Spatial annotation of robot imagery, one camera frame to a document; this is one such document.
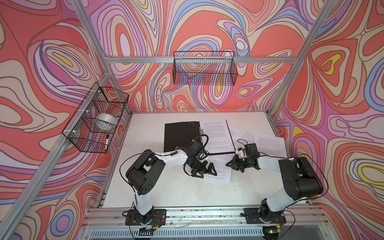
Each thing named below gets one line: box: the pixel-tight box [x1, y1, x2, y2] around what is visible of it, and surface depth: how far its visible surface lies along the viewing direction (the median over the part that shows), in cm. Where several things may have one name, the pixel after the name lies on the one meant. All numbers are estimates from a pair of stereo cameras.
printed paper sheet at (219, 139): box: [199, 119, 236, 154], surface depth 107 cm
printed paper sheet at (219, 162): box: [203, 153, 236, 182], surface depth 91 cm
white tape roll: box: [94, 113, 118, 132], surface depth 74 cm
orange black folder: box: [163, 121, 202, 153], surface depth 111 cm
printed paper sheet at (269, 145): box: [253, 132, 288, 158], surface depth 103 cm
